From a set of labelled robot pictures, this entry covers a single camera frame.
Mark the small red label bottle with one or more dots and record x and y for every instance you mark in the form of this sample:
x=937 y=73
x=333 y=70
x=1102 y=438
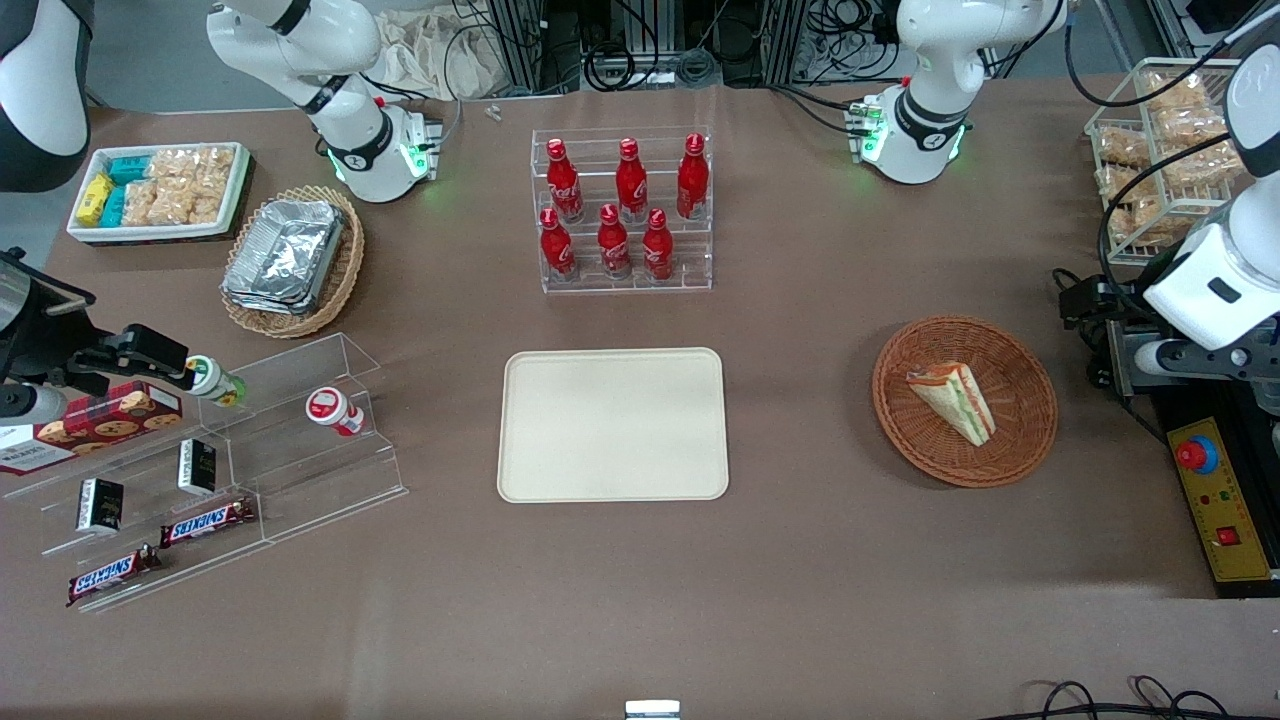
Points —
x=330 y=410

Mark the red cola bottle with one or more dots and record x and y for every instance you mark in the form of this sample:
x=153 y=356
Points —
x=557 y=250
x=657 y=250
x=565 y=185
x=692 y=180
x=614 y=248
x=631 y=185

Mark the clear rice cracker bag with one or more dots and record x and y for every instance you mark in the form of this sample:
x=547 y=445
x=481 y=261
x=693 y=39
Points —
x=207 y=208
x=140 y=203
x=215 y=170
x=172 y=205
x=172 y=166

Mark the silver foil container stack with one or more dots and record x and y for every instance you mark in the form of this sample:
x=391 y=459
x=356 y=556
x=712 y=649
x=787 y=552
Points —
x=285 y=255

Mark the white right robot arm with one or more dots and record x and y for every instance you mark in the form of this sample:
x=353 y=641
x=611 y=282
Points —
x=300 y=40

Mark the round brown wicker basket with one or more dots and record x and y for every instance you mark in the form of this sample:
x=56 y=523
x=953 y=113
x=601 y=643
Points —
x=1020 y=420

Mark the clear acrylic stepped shelf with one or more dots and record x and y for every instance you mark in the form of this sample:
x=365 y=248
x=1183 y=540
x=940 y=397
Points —
x=310 y=480

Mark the small black box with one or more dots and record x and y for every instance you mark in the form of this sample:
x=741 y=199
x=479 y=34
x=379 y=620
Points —
x=197 y=467
x=100 y=505

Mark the small green label bottle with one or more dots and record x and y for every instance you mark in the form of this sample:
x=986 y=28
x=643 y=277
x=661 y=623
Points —
x=212 y=380

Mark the snickers chocolate bar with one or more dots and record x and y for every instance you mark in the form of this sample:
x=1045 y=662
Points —
x=110 y=575
x=205 y=523

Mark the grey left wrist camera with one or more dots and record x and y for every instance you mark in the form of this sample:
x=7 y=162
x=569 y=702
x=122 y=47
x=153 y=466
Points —
x=1150 y=360

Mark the triangle sandwich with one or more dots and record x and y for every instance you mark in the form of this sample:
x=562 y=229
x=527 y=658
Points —
x=955 y=400

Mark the teal snack packet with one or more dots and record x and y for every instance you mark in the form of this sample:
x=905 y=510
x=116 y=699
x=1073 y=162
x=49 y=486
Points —
x=113 y=207
x=130 y=170

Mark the white rectangular snack bin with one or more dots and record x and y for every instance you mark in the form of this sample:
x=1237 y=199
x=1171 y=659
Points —
x=90 y=232

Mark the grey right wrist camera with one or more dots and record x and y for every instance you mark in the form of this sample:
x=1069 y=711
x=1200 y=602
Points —
x=35 y=402

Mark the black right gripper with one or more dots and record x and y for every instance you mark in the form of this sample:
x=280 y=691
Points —
x=62 y=340

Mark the oval tan wicker basket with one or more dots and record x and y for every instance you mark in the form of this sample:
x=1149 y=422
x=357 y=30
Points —
x=345 y=280

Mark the red tartan cookie box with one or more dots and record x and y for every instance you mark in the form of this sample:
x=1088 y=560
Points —
x=100 y=420

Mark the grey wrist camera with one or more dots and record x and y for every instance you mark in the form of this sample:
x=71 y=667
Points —
x=35 y=402
x=1150 y=360

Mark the beige crumpled cloth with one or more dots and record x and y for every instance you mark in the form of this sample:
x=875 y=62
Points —
x=440 y=60

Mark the yellow emergency stop box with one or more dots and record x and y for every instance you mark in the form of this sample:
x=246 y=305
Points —
x=1225 y=500

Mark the yellow snack packet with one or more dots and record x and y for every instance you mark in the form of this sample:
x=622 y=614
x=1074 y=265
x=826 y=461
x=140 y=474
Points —
x=95 y=200

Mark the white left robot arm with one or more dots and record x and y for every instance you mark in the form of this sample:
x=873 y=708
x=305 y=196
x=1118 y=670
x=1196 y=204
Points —
x=935 y=60

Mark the clear acrylic bottle rack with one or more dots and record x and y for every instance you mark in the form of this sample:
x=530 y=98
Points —
x=690 y=255

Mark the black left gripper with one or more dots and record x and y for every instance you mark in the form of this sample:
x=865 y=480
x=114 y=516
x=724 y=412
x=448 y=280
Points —
x=1118 y=304

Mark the cream plastic tray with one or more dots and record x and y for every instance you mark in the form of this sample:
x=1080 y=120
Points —
x=612 y=425

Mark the clear cracker snack bag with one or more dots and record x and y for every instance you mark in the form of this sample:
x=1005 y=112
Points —
x=1195 y=140
x=1178 y=95
x=1130 y=215
x=1122 y=148

